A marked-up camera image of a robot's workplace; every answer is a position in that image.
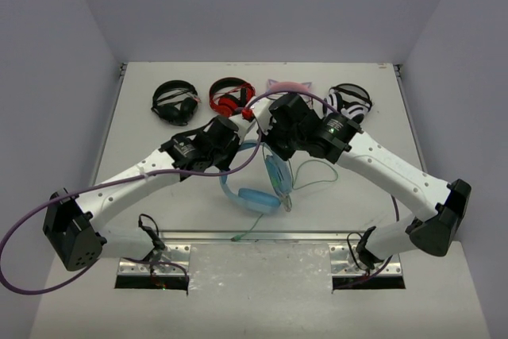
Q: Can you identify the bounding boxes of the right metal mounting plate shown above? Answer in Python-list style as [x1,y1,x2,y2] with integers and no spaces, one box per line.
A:
[329,241,403,278]

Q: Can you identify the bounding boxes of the green headphone cable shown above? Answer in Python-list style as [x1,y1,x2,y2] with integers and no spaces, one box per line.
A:
[229,144,339,242]

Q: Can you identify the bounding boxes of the large light blue headphones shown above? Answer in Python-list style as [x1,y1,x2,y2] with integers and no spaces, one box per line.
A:
[219,144,293,215]

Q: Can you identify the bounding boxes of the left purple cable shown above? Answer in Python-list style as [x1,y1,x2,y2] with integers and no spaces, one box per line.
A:
[0,108,266,295]

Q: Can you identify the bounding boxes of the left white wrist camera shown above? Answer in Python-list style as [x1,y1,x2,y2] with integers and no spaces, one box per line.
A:
[229,114,256,142]

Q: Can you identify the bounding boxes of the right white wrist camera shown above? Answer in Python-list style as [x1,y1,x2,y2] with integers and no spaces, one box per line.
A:
[241,98,273,133]

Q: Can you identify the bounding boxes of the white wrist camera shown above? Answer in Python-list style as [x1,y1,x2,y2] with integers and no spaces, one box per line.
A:
[229,114,256,142]
[241,98,273,133]

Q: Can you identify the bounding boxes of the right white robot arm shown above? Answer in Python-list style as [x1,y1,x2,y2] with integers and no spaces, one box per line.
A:
[254,93,471,269]

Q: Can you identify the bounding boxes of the black white striped headphones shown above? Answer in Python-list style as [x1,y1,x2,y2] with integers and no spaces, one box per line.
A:
[324,83,373,124]

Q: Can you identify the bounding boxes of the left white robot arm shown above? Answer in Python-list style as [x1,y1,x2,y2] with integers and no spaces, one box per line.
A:
[43,115,252,272]

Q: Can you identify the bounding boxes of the pink cat ear headphones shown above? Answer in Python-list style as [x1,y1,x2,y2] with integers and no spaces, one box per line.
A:
[266,79,313,94]

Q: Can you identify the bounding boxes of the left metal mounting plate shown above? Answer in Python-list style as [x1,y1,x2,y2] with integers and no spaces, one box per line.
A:
[117,244,191,276]

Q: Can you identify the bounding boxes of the red headphones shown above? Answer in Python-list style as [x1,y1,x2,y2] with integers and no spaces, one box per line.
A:
[209,77,256,117]

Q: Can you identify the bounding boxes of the metal mounting plate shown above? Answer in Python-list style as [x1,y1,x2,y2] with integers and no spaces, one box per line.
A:
[117,244,191,276]
[329,241,403,278]

